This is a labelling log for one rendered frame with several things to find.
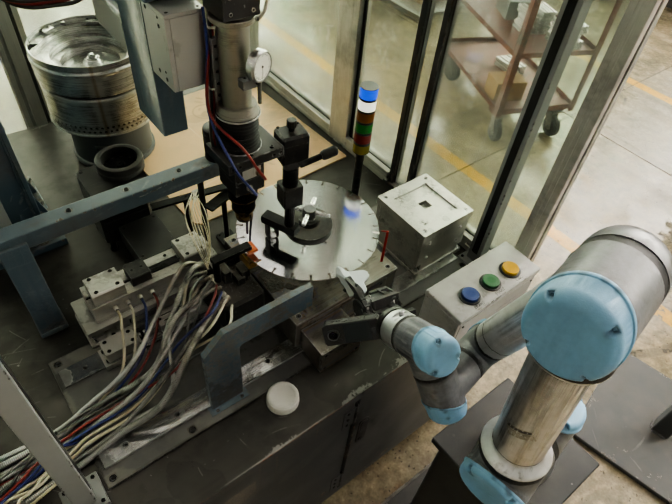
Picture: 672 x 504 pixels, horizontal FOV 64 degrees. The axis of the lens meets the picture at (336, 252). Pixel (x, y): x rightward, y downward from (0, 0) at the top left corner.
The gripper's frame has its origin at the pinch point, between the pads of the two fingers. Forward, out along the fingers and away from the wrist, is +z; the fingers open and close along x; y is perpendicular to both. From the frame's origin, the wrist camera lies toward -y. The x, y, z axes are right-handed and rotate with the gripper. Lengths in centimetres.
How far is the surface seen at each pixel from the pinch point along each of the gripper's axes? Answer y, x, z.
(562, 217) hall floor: 170, -41, 97
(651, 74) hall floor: 346, 10, 175
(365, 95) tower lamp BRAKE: 22.3, 40.8, 16.2
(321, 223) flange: 2.9, 15.1, 10.0
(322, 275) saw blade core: -3.2, 7.0, -0.7
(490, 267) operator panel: 36.8, -2.1, -6.1
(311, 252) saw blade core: -2.5, 10.7, 5.2
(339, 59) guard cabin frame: 35, 51, 53
